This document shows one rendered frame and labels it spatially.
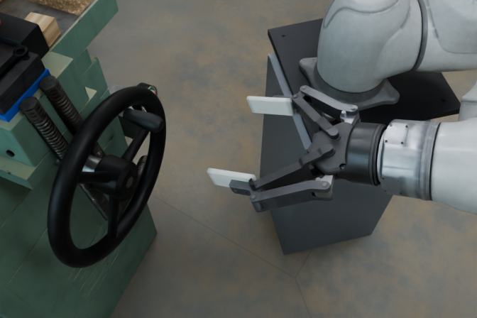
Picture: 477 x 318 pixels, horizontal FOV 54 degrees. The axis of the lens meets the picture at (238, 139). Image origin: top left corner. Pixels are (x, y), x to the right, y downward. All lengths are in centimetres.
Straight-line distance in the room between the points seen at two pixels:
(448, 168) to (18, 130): 51
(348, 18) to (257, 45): 120
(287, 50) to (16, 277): 77
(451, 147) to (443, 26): 47
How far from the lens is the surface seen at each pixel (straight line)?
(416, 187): 55
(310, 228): 141
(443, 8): 97
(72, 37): 86
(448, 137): 54
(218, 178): 62
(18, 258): 97
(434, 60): 101
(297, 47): 119
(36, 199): 93
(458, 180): 53
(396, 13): 93
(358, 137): 56
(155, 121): 65
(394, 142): 54
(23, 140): 68
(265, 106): 69
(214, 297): 150
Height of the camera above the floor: 143
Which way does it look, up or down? 55 degrees down
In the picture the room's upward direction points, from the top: straight up
